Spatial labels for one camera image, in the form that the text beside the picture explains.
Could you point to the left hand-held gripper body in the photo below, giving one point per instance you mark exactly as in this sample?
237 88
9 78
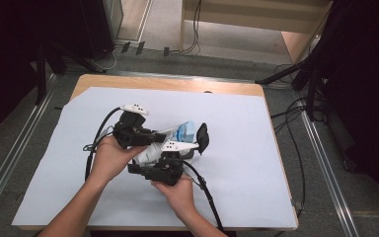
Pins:
131 135

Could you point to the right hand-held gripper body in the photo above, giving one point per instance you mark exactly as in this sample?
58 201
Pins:
167 171

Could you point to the blue and white refill pouch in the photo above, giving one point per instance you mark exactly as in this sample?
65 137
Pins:
182 131

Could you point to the person's left hand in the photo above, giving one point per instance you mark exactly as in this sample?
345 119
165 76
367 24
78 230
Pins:
112 159

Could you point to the person's right hand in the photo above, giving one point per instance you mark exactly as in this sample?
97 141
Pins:
182 197

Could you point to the white paper table cover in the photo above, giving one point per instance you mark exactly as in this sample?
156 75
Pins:
243 148

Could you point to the black metal stand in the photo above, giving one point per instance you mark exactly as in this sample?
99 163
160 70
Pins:
41 72

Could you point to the dark cabinet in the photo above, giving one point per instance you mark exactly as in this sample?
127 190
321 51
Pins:
98 26

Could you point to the light wooden shelf unit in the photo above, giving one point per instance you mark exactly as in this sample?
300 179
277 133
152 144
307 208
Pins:
253 13

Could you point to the black tripod stand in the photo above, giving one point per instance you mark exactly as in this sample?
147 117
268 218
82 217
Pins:
312 62

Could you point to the metal floor rail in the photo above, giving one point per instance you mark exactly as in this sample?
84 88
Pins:
329 174
13 154

